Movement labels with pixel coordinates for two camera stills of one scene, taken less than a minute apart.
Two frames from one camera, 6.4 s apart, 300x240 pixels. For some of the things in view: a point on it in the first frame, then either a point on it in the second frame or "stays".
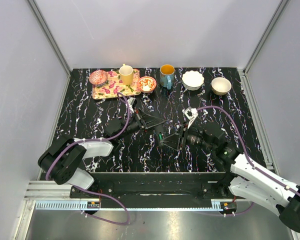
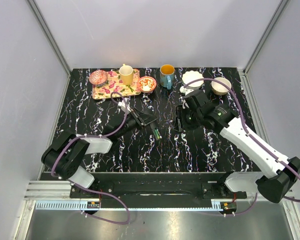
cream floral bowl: (220, 86) stays
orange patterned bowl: (146, 84) stays
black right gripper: (174, 140) to (185, 108)
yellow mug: (126, 72) stays
